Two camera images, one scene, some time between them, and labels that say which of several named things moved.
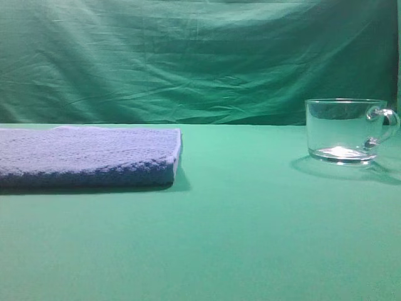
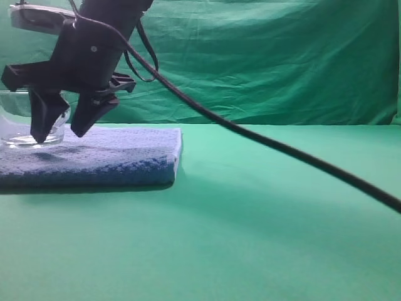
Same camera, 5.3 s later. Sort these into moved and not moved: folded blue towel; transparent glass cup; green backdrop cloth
Moved: transparent glass cup
Not moved: folded blue towel; green backdrop cloth
